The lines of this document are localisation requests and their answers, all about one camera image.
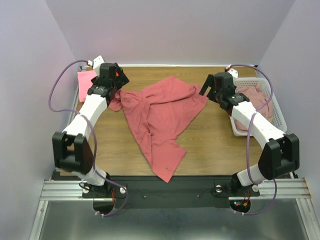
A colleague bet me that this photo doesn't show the dusty red t shirt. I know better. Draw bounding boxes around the dusty red t shirt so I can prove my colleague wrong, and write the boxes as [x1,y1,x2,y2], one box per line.
[109,76,208,183]

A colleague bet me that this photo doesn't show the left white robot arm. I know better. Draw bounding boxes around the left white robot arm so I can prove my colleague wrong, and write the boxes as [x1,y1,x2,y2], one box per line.
[52,62,129,197]

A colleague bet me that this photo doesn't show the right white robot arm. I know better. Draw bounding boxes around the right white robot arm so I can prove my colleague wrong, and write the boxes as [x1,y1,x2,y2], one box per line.
[199,72,300,195]

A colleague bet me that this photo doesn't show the folded light pink t shirt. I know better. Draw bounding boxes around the folded light pink t shirt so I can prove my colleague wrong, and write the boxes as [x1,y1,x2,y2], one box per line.
[77,70,97,103]

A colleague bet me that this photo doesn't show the pale pink clothes in basket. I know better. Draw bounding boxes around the pale pink clothes in basket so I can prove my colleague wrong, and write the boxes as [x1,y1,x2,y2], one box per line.
[237,84,274,123]

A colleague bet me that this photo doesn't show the white plastic laundry basket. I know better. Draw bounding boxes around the white plastic laundry basket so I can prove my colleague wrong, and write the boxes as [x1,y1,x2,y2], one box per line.
[229,77,288,137]

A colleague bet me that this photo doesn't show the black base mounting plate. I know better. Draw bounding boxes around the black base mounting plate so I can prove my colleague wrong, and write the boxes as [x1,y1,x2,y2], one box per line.
[82,175,260,209]

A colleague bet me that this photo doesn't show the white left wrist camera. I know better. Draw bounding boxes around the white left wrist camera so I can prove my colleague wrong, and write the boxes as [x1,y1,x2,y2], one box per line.
[87,55,105,70]

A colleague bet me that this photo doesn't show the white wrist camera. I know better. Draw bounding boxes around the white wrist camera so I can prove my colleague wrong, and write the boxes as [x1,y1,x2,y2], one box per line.
[224,65,239,79]
[87,55,105,70]

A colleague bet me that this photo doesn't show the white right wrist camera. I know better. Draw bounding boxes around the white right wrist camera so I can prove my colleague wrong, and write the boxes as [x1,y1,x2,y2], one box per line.
[224,65,239,79]

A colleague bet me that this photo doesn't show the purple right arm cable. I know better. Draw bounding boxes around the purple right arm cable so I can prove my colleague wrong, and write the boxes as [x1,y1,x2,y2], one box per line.
[228,64,278,216]

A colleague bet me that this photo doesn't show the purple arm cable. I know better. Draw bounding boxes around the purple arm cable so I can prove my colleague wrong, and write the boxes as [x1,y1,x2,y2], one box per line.
[228,64,278,216]
[48,59,130,218]

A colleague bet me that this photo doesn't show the aluminium frame rail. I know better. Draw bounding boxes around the aluminium frame rail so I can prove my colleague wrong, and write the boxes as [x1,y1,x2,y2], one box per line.
[28,72,312,240]

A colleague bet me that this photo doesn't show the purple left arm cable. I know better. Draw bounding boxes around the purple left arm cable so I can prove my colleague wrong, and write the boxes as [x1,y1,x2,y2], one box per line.
[48,59,130,218]

